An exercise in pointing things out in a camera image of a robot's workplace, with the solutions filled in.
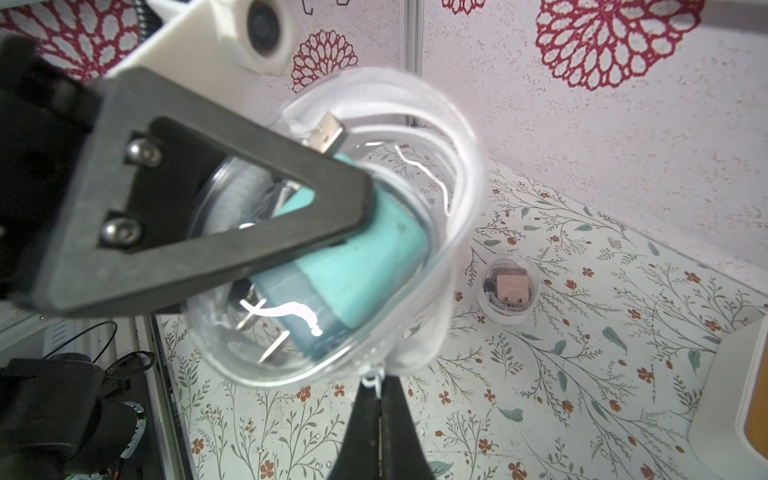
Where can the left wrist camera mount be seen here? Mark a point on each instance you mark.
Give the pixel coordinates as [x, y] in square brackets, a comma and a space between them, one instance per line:
[217, 49]

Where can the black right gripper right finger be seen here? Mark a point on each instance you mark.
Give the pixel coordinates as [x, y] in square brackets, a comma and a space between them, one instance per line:
[401, 457]

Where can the white wooden-top tissue box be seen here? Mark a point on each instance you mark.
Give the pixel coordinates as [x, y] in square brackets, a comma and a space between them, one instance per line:
[728, 432]

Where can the pink charger plug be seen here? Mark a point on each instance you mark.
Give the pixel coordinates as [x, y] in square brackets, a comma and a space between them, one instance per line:
[512, 286]

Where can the black wire wall rack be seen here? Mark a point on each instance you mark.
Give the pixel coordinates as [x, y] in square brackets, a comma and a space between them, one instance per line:
[313, 7]

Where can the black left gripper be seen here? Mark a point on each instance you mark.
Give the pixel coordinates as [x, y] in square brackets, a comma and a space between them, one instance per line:
[137, 194]

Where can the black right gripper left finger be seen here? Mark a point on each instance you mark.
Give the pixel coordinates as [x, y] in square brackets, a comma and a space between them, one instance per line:
[358, 457]

